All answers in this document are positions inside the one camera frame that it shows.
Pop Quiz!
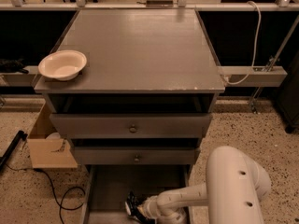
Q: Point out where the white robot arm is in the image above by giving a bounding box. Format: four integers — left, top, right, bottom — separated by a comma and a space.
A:
141, 146, 271, 224

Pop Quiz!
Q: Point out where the top grey drawer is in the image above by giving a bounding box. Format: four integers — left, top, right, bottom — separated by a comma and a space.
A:
50, 114, 211, 139

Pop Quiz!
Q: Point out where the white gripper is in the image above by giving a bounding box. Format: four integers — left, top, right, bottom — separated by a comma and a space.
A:
139, 195, 187, 224

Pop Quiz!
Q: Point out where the black bar on floor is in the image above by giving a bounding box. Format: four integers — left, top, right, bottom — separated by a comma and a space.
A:
0, 130, 27, 171

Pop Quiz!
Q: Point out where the black cloth on rail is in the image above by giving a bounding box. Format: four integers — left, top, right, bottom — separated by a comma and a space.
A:
0, 59, 29, 74

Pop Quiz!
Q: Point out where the black floor cable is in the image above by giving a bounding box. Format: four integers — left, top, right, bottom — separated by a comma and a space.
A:
4, 161, 86, 224

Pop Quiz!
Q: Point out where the white bowl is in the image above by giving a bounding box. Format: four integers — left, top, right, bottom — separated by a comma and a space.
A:
38, 50, 87, 81

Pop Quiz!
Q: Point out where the white hanging cable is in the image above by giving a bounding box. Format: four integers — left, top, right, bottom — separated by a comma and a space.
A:
223, 0, 263, 86

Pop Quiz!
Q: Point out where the bottom grey drawer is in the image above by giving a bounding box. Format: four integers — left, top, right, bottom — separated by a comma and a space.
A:
79, 165, 189, 224

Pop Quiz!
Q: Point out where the grey drawer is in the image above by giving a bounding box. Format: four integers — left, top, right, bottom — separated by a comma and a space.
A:
50, 114, 211, 139
72, 138, 201, 165
79, 165, 189, 224

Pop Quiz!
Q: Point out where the middle grey drawer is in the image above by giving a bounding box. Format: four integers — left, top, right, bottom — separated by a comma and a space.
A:
72, 138, 201, 165

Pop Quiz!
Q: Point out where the cardboard box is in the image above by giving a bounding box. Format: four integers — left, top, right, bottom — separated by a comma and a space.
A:
27, 105, 78, 169

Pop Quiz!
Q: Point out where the blue chip bag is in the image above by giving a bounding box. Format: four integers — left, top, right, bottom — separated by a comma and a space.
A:
125, 191, 155, 224

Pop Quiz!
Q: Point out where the grey drawer cabinet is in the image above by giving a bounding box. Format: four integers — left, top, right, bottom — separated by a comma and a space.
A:
33, 8, 226, 173

